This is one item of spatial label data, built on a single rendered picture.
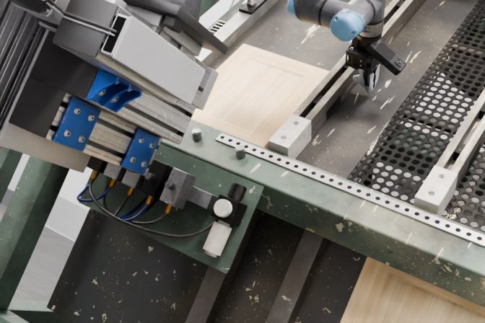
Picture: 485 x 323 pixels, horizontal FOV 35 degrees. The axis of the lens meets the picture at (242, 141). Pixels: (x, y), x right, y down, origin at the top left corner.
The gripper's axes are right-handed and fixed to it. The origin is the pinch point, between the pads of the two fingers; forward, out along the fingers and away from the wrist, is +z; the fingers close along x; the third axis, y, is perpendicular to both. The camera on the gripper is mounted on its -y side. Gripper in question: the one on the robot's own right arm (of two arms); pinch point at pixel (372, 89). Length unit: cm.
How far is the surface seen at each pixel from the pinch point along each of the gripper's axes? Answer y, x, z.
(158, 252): 39, 59, 38
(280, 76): 27.4, 6.6, 1.4
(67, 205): 260, -59, 259
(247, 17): 52, -12, -1
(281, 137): 8.7, 34.7, -4.9
